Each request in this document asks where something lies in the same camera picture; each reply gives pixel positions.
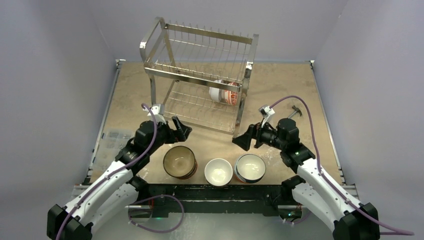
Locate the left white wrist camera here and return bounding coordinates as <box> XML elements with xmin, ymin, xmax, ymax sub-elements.
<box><xmin>149</xmin><ymin>103</ymin><xmax>167</xmax><ymax>124</ymax></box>

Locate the small black hammer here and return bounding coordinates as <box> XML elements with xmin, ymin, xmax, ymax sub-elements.
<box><xmin>287</xmin><ymin>105</ymin><xmax>303</xmax><ymax>119</ymax></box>

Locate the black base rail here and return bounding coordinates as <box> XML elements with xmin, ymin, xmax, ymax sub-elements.
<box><xmin>116</xmin><ymin>182</ymin><xmax>314</xmax><ymax>220</ymax></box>

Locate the steel two-tier dish rack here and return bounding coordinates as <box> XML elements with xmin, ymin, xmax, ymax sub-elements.
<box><xmin>139</xmin><ymin>17</ymin><xmax>259</xmax><ymax>137</ymax></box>

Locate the orange patterned bowl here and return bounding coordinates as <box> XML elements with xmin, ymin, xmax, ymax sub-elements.
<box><xmin>223</xmin><ymin>90</ymin><xmax>238</xmax><ymax>106</ymax></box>

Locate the clear plastic screw box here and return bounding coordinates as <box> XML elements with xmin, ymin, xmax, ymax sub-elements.
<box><xmin>92</xmin><ymin>128</ymin><xmax>134</xmax><ymax>172</ymax></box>

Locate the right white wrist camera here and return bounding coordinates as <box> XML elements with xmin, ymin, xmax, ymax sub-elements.
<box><xmin>258</xmin><ymin>105</ymin><xmax>275</xmax><ymax>128</ymax></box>

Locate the brown glazed bowl stack top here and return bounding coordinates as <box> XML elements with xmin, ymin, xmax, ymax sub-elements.
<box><xmin>162</xmin><ymin>145</ymin><xmax>198</xmax><ymax>180</ymax></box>

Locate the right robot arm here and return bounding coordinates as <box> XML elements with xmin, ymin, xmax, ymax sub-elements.
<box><xmin>232</xmin><ymin>118</ymin><xmax>381</xmax><ymax>240</ymax></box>

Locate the white blue-rimmed bowl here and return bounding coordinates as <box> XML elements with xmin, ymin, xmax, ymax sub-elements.
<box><xmin>233</xmin><ymin>153</ymin><xmax>266</xmax><ymax>184</ymax></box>

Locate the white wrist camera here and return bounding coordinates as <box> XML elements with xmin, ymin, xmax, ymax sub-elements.
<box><xmin>149</xmin><ymin>103</ymin><xmax>167</xmax><ymax>124</ymax></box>
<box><xmin>258</xmin><ymin>105</ymin><xmax>275</xmax><ymax>128</ymax></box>

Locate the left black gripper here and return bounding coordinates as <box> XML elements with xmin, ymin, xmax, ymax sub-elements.
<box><xmin>147</xmin><ymin>116</ymin><xmax>191</xmax><ymax>155</ymax></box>

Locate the white cream bowl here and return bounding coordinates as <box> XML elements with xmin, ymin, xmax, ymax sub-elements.
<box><xmin>204</xmin><ymin>158</ymin><xmax>233</xmax><ymax>187</ymax></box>

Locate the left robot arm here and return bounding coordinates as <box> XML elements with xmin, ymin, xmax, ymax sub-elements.
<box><xmin>46</xmin><ymin>116</ymin><xmax>193</xmax><ymax>240</ymax></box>

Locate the aluminium frame rail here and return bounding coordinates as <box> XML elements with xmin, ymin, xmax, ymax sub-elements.
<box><xmin>67</xmin><ymin>184</ymin><xmax>362</xmax><ymax>210</ymax></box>

